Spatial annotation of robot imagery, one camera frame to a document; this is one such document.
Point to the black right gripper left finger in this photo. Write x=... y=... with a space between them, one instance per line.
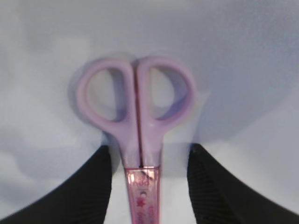
x=82 y=199

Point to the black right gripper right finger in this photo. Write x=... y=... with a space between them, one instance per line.
x=218 y=197

